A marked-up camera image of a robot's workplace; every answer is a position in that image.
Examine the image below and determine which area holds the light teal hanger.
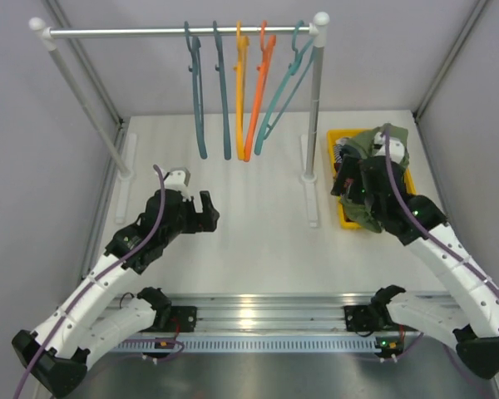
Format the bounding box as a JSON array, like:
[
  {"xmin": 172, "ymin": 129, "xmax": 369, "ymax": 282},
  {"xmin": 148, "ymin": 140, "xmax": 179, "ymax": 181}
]
[{"xmin": 254, "ymin": 20, "xmax": 314, "ymax": 155}]

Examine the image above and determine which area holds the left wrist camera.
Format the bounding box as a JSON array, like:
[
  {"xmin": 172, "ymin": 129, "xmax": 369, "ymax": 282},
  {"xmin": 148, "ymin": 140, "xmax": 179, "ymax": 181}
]
[{"xmin": 164, "ymin": 167, "xmax": 190, "ymax": 200}]

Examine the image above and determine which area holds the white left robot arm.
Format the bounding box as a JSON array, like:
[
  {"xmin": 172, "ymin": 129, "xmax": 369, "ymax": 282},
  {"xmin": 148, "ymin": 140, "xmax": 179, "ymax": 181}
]
[{"xmin": 12, "ymin": 189, "xmax": 220, "ymax": 398}]

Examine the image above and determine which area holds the aluminium mounting rail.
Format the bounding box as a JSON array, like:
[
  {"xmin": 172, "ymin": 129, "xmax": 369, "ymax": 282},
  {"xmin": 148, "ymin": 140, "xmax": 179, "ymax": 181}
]
[{"xmin": 107, "ymin": 293, "xmax": 458, "ymax": 333}]

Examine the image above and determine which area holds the yellow hanger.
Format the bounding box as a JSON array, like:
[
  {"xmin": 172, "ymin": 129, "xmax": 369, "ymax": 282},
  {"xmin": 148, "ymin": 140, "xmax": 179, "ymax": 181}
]
[{"xmin": 234, "ymin": 21, "xmax": 249, "ymax": 160}]

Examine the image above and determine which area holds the dark teal hanger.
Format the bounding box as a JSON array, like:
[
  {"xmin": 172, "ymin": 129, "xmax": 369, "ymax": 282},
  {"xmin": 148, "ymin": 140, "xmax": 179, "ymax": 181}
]
[
  {"xmin": 184, "ymin": 22, "xmax": 208, "ymax": 160},
  {"xmin": 213, "ymin": 21, "xmax": 232, "ymax": 160}
]

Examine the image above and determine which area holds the striped garment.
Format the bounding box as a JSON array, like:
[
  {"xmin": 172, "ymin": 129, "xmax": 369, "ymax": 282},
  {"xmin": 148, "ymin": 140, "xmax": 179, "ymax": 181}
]
[{"xmin": 333, "ymin": 136, "xmax": 352, "ymax": 172}]

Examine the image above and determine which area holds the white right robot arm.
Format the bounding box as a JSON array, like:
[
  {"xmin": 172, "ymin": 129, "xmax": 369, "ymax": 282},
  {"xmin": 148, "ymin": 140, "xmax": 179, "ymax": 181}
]
[{"xmin": 332, "ymin": 155, "xmax": 499, "ymax": 380}]

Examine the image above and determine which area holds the orange hanger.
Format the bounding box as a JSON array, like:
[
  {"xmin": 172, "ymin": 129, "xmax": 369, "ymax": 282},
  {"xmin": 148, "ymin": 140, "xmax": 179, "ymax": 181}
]
[{"xmin": 243, "ymin": 20, "xmax": 276, "ymax": 162}]

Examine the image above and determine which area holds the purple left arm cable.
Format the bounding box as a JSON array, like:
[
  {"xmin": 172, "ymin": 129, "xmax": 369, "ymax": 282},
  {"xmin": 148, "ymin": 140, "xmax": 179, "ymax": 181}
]
[{"xmin": 12, "ymin": 164, "xmax": 167, "ymax": 398}]

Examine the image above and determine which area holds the olive green tank top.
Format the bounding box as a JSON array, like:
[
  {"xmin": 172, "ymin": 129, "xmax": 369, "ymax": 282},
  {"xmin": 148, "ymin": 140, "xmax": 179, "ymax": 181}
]
[{"xmin": 331, "ymin": 123, "xmax": 409, "ymax": 234}]

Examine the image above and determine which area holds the silver clothes rack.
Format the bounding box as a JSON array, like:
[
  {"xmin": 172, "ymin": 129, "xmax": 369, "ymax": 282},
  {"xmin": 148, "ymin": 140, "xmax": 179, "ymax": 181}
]
[{"xmin": 28, "ymin": 12, "xmax": 330, "ymax": 228}]

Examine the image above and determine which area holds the slotted cable duct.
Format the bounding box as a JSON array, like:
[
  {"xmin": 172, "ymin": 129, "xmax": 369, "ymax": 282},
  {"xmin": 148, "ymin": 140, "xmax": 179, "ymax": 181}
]
[{"xmin": 112, "ymin": 336, "xmax": 403, "ymax": 353}]

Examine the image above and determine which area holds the yellow plastic bin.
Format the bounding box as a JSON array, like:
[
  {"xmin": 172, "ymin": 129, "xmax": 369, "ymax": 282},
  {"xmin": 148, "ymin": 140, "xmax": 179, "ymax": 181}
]
[{"xmin": 328, "ymin": 126, "xmax": 417, "ymax": 234}]

